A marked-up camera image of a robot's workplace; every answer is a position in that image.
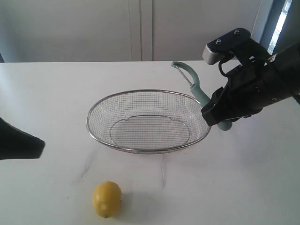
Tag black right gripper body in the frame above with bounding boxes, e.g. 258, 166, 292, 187
222, 39, 269, 120

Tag teal handled vegetable peeler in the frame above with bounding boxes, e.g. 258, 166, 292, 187
172, 61, 233, 131

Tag yellow lemon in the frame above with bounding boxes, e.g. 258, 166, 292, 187
92, 181, 122, 218

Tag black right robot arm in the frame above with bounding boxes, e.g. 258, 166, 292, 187
201, 43, 300, 126

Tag white cabinet doors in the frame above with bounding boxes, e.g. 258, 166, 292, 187
0, 0, 261, 62

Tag black right camera cable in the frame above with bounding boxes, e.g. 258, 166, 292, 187
217, 55, 242, 77

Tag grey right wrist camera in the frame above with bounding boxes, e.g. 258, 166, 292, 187
202, 28, 251, 65

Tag oval wire mesh basket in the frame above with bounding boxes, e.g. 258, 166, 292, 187
86, 89, 211, 154

